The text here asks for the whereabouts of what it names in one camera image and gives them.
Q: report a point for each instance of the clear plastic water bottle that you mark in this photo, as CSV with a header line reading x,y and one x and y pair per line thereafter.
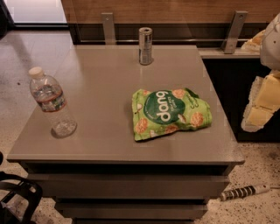
x,y
49,95

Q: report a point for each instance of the white power strip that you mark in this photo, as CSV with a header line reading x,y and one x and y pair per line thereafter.
x,y
243,192

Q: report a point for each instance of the grey drawer cabinet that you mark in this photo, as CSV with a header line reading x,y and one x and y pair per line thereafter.
x,y
99,191

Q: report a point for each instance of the silver redbull can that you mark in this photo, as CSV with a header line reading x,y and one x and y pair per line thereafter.
x,y
145,45

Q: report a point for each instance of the metal wall bracket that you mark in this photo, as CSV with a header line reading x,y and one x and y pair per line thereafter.
x,y
108,25
235,29

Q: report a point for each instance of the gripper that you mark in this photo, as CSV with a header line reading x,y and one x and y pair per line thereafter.
x,y
271,48

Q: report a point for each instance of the black chair base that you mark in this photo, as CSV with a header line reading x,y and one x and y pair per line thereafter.
x,y
21,199

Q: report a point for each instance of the green dang chips bag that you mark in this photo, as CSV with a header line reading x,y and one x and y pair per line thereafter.
x,y
163,112

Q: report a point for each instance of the right metal wall bracket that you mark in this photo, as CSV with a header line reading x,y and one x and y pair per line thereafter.
x,y
235,29

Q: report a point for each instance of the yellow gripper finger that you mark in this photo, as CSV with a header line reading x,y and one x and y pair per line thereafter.
x,y
254,118

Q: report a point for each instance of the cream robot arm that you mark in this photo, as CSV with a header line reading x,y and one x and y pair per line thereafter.
x,y
269,54

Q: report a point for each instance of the left metal wall bracket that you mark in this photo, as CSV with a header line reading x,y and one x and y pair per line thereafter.
x,y
108,25

